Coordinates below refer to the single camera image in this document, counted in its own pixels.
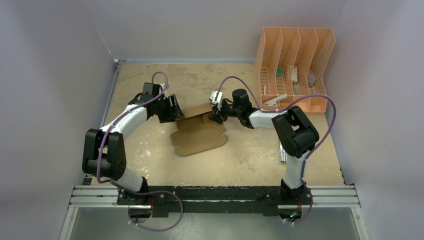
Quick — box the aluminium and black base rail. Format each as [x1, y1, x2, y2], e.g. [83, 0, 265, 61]
[59, 59, 370, 240]

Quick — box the small carton box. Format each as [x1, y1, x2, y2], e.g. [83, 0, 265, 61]
[290, 66, 298, 84]

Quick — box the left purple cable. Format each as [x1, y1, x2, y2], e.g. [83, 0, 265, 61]
[96, 71, 184, 233]

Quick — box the brown cardboard box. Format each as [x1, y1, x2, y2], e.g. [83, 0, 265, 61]
[170, 103, 228, 157]

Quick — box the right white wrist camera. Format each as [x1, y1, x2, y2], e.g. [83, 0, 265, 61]
[209, 90, 223, 108]

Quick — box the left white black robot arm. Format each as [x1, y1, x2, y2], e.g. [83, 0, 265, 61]
[82, 82, 184, 205]

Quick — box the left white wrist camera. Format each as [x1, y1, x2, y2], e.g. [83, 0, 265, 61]
[160, 83, 169, 96]

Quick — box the purple cable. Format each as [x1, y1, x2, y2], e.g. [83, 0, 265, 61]
[216, 76, 337, 226]
[96, 71, 184, 233]

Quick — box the pack of coloured markers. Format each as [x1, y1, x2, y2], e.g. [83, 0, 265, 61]
[279, 143, 287, 164]

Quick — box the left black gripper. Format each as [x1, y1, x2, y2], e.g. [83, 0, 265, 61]
[153, 94, 184, 123]

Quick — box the grey round container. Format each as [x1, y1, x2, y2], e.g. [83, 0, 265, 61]
[306, 72, 318, 88]

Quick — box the white tool in organizer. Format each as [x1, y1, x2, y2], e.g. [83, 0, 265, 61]
[261, 85, 288, 106]

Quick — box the green object in organizer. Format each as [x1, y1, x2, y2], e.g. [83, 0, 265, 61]
[276, 67, 282, 76]

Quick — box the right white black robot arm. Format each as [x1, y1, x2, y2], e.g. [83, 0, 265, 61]
[209, 89, 320, 204]

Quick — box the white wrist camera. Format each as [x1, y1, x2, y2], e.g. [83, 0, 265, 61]
[209, 90, 223, 108]
[160, 83, 169, 96]

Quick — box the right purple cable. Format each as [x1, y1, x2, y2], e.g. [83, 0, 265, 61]
[216, 76, 337, 226]

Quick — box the orange plastic file organizer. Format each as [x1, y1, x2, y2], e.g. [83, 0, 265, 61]
[254, 27, 336, 115]

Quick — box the small clear tube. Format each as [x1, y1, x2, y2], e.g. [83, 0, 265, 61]
[293, 84, 301, 95]

